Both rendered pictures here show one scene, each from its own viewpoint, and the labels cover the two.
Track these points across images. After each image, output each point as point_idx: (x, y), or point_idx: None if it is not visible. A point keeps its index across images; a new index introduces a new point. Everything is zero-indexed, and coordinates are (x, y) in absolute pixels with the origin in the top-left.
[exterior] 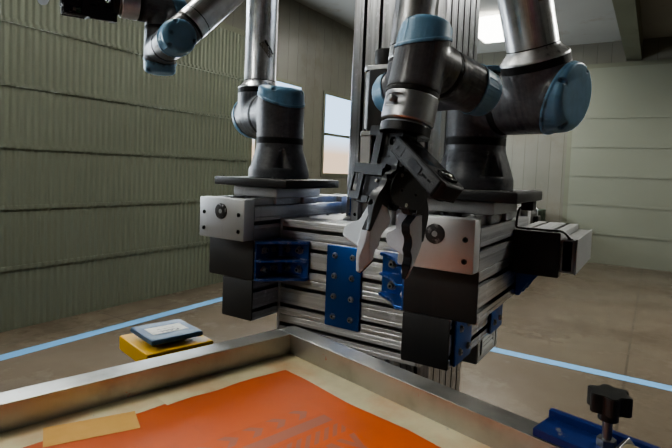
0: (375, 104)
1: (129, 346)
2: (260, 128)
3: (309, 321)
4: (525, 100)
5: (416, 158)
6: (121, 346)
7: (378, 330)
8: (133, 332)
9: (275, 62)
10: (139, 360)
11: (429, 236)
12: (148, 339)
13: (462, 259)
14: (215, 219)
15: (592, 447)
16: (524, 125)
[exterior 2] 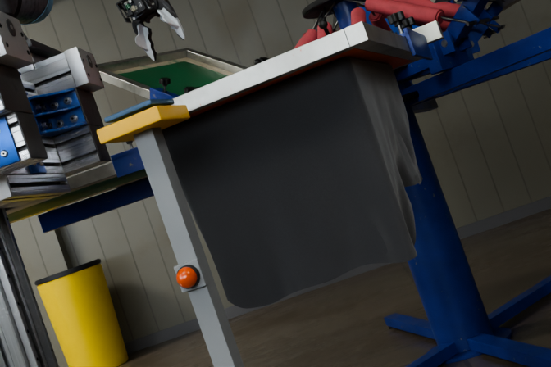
0: None
1: (170, 107)
2: None
3: (23, 175)
4: None
5: None
6: (163, 114)
7: (50, 168)
8: (155, 101)
9: None
10: (183, 113)
11: (89, 62)
12: (170, 99)
13: (100, 78)
14: (10, 36)
15: None
16: (34, 11)
